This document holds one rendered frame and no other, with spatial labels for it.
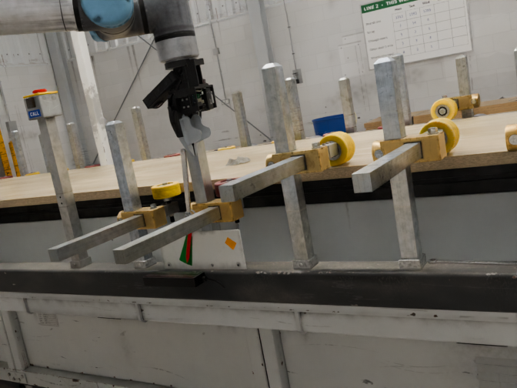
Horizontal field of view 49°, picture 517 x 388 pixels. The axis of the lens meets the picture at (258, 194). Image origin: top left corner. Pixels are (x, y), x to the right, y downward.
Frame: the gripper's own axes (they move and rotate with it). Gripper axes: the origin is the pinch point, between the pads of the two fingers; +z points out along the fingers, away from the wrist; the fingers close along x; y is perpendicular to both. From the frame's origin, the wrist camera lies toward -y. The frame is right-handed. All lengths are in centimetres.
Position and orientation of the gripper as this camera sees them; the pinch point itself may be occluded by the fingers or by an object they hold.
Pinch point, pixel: (190, 151)
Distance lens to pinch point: 131.3
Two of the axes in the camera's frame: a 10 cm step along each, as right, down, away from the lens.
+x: 5.0, -2.3, 8.3
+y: 8.5, -0.7, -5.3
